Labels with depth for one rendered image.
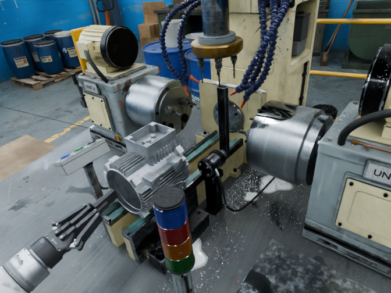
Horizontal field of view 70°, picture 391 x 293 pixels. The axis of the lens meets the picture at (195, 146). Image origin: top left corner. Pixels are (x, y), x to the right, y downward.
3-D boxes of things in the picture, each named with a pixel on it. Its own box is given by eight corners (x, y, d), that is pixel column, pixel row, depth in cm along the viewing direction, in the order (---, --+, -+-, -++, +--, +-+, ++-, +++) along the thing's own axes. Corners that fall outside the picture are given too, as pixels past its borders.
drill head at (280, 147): (258, 142, 117) (260, 85, 104) (367, 175, 94) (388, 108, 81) (224, 173, 102) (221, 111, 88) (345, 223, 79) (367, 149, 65)
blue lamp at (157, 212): (171, 201, 56) (168, 184, 54) (194, 214, 53) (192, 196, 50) (149, 220, 52) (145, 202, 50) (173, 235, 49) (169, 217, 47)
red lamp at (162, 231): (174, 217, 59) (171, 201, 56) (196, 229, 55) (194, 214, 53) (153, 236, 55) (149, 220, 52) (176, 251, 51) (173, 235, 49)
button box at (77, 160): (102, 151, 105) (95, 138, 103) (111, 150, 99) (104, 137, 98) (60, 175, 94) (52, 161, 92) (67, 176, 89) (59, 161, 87)
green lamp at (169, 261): (179, 245, 63) (177, 231, 61) (199, 258, 60) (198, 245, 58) (160, 264, 60) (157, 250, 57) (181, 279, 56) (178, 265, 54)
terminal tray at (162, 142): (155, 139, 95) (152, 121, 91) (178, 149, 89) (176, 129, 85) (128, 157, 87) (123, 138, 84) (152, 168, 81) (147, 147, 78)
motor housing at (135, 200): (154, 171, 106) (145, 127, 95) (193, 189, 95) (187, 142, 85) (112, 202, 93) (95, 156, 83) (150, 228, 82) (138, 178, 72)
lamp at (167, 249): (177, 231, 61) (174, 217, 59) (198, 245, 58) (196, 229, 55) (157, 250, 57) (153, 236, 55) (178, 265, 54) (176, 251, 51)
